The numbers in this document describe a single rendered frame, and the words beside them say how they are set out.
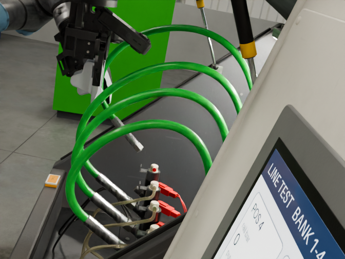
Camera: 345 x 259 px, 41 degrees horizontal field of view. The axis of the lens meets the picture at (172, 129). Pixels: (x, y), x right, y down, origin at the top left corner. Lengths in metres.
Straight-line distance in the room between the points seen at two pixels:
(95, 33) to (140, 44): 0.09
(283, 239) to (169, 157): 0.99
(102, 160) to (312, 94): 0.98
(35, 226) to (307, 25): 0.78
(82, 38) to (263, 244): 0.62
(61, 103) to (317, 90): 4.09
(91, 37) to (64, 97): 3.53
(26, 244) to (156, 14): 3.36
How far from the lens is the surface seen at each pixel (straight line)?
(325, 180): 0.33
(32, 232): 1.08
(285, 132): 0.42
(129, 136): 1.07
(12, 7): 1.15
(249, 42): 0.59
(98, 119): 0.78
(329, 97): 0.38
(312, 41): 0.47
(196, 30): 0.97
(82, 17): 0.91
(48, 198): 1.21
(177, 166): 1.33
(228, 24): 7.38
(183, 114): 1.27
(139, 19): 4.21
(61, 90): 4.40
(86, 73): 0.93
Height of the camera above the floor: 1.54
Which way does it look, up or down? 19 degrees down
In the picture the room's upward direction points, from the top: 11 degrees clockwise
